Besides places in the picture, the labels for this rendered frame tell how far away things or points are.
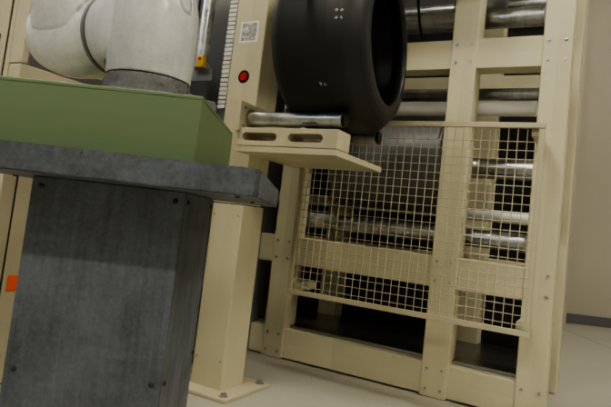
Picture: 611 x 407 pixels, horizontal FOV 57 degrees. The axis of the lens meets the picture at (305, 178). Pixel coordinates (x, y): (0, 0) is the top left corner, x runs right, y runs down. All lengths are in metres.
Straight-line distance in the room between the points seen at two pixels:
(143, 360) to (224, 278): 1.00
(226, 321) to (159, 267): 1.01
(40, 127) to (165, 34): 0.27
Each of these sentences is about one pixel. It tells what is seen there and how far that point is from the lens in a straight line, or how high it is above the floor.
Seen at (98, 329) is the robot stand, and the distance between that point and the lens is 0.97.
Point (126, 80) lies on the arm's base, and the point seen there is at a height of 0.79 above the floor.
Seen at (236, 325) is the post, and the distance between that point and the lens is 1.96.
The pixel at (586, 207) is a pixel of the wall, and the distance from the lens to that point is 5.40.
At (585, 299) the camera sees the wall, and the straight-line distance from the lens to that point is 5.42.
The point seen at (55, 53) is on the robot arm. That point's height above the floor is 0.85.
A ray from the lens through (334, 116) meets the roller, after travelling 1.68.
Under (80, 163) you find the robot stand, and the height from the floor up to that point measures 0.63.
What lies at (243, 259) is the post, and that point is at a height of 0.44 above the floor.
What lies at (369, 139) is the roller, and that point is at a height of 0.89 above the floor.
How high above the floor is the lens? 0.58
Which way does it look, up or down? 5 degrees up
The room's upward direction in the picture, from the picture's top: 7 degrees clockwise
